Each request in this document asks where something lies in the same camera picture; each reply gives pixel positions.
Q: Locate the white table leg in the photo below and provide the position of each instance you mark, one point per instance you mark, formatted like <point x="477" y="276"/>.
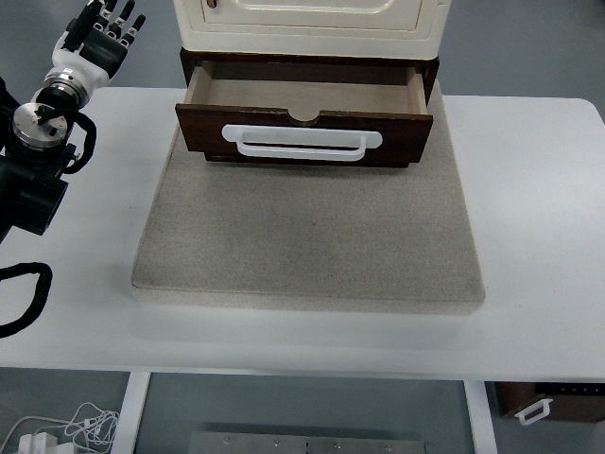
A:
<point x="480" y="417"/>
<point x="131" y="413"/>

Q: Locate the white power adapter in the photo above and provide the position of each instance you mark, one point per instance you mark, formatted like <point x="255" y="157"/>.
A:
<point x="41" y="443"/>

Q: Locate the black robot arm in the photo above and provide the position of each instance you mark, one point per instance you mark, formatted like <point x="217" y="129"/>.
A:
<point x="41" y="141"/>

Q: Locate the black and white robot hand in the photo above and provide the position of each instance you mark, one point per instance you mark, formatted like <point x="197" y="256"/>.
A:
<point x="94" y="45"/>

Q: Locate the white table leg left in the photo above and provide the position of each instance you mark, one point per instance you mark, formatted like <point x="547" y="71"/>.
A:
<point x="131" y="413"/>

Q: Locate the dark wooden drawer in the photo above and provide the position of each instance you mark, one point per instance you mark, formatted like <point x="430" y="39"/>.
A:
<point x="365" y="97"/>

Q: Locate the cream white cabinet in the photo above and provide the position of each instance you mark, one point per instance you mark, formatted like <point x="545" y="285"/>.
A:
<point x="400" y="30"/>

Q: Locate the beige fabric mat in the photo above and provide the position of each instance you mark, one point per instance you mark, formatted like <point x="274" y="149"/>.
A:
<point x="314" y="238"/>

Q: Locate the white table leg right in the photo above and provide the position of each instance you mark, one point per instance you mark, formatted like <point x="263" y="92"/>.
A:
<point x="480" y="417"/>

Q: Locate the brown box with white handle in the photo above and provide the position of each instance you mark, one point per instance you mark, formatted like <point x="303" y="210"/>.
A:
<point x="530" y="402"/>

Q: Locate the white drawer handle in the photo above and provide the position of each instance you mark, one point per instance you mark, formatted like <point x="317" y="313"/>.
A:
<point x="301" y="143"/>

